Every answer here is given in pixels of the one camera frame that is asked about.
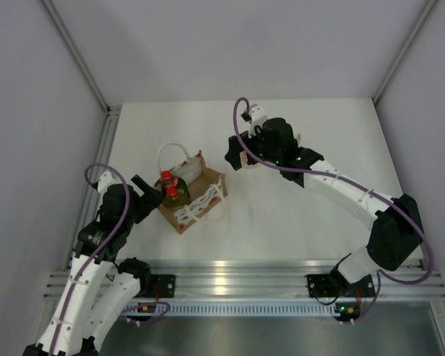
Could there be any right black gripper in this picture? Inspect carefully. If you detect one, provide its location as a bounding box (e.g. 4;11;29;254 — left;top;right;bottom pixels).
224;124;281;173

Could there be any pump soap bottle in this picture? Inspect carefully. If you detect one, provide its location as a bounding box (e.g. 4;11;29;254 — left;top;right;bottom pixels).
240;151;260;170

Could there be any yellow-green red-cap bottle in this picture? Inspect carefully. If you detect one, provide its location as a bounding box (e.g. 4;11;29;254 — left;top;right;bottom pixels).
162;185;191;209

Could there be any jute watermelon canvas bag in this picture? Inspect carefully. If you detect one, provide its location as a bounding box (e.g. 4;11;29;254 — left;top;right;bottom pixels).
154;142;228;234

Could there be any white-lid frosted jar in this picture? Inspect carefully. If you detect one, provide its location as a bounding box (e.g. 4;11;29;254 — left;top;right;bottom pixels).
294;133;301;147

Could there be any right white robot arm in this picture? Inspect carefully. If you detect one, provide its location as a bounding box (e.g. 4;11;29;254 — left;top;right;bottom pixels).
225;118;423;296

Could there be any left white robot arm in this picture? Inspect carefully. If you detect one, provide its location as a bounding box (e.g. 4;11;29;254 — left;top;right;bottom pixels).
24;171;162;355

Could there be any dark green red-cap bottle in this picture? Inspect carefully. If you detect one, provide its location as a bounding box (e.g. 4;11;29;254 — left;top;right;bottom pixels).
160;170;180;190

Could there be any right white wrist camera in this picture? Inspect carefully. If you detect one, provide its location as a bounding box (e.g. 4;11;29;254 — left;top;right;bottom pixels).
241;104;267;138

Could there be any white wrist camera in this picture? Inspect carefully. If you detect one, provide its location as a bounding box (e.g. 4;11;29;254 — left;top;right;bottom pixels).
241;104;267;138
96;171;119;195

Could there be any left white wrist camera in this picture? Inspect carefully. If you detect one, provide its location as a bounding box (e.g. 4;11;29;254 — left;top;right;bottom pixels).
96;171;119;195

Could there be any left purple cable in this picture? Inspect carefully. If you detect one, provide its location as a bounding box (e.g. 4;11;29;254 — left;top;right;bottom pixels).
47;162;171;356

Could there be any left aluminium frame post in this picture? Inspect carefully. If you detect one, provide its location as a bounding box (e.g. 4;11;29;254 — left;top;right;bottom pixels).
39;0;122;150

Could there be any aluminium frame post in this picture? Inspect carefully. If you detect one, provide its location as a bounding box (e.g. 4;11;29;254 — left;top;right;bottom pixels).
39;0;122;150
372;0;441;107

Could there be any left black mount plate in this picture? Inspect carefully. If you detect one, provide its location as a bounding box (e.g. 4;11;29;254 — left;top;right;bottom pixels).
149;274;177;299

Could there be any black mount plate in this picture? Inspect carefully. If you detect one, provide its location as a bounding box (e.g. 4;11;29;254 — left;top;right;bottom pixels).
149;274;177;299
306;274;337;299

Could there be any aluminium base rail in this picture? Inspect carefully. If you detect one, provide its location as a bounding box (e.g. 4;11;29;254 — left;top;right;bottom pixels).
44;258;445;300

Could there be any slotted cable duct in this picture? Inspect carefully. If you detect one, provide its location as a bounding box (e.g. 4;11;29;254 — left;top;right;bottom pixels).
122;302;340;317

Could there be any right black mount plate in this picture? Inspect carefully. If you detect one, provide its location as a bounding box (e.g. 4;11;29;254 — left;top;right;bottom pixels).
306;274;337;299

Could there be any right aluminium frame post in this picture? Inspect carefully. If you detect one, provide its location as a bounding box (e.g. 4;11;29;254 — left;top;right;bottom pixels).
372;0;441;107

